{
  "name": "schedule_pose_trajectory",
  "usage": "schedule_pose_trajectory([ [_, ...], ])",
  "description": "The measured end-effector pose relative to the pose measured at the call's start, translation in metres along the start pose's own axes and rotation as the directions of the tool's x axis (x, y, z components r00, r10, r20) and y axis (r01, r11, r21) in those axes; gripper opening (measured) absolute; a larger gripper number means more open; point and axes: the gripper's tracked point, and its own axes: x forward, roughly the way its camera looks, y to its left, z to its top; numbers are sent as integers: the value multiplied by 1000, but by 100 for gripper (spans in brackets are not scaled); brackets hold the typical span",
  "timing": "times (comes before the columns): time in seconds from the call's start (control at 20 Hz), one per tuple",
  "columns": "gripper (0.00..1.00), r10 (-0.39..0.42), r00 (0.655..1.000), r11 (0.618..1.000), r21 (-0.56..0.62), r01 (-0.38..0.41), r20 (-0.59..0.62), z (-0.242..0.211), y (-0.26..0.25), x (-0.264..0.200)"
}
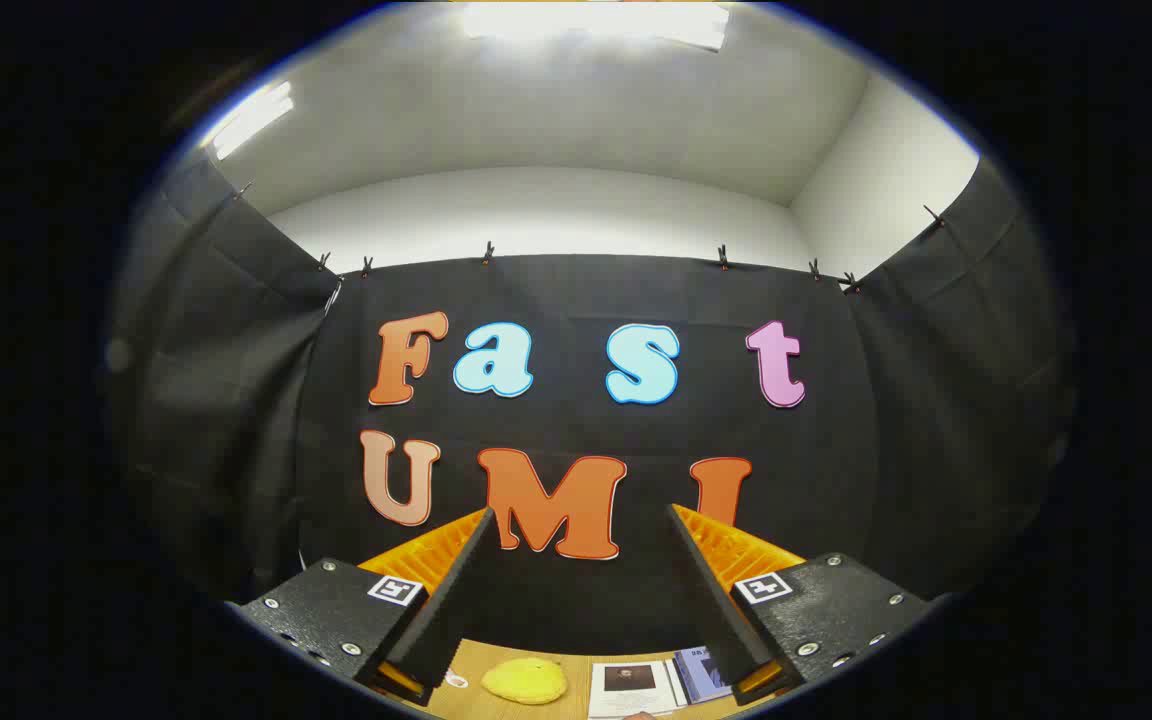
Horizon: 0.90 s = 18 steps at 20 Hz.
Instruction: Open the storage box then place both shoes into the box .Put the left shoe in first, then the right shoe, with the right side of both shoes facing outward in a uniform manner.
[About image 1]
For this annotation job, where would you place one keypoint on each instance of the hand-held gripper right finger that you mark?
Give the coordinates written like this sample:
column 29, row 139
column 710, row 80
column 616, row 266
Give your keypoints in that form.
column 711, row 590

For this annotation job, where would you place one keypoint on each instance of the wide ceiling light panel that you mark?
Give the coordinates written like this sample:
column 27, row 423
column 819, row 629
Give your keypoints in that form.
column 596, row 20

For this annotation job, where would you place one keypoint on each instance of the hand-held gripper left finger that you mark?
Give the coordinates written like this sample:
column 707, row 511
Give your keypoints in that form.
column 456, row 600

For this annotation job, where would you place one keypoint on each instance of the yellow plush toy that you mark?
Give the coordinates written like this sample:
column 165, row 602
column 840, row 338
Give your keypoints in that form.
column 526, row 682

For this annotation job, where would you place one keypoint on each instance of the white book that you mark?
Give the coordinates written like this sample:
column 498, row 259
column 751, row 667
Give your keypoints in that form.
column 631, row 690

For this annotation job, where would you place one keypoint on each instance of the blue book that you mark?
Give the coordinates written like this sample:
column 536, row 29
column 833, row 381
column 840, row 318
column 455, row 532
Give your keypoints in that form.
column 701, row 675

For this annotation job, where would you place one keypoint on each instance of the row of black cloth clips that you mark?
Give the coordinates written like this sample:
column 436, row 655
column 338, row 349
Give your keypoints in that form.
column 487, row 252

